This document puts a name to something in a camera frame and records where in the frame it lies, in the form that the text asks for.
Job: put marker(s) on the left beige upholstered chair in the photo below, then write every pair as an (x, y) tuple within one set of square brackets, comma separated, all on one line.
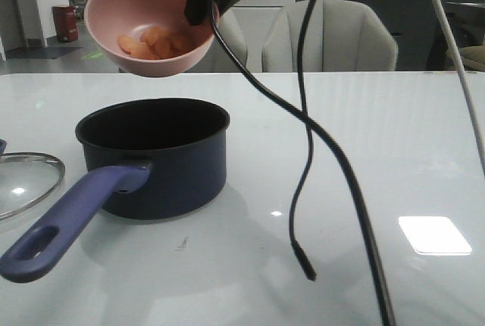
[(231, 33)]

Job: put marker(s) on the glass lid with blue knob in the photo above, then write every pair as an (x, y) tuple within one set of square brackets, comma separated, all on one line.
[(27, 178)]

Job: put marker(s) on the dark blue saucepan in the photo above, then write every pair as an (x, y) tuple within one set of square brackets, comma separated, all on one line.
[(147, 160)]

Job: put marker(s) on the olive cushion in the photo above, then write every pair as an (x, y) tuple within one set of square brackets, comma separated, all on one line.
[(473, 58)]

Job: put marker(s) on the white cabinet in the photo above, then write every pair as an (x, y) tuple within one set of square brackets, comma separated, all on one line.
[(255, 18)]

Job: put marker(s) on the beige upholstered chair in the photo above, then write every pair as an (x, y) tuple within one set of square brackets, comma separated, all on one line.
[(342, 36), (231, 33)]

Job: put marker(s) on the right beige upholstered chair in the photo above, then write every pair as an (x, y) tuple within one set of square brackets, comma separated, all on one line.
[(342, 36)]

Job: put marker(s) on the pink plastic bowl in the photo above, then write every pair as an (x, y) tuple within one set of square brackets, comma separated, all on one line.
[(106, 20)]

